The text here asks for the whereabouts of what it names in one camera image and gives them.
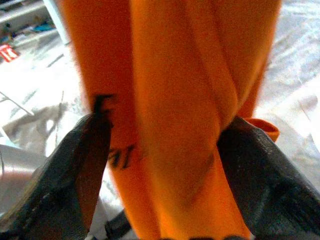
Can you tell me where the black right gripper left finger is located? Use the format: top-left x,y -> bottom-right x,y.
0,113 -> 113,240

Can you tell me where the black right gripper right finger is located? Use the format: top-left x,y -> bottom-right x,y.
216,116 -> 320,240

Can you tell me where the orange shirt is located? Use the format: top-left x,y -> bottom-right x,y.
58,0 -> 283,240

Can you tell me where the red white packet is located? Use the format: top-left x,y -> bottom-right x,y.
0,43 -> 20,63

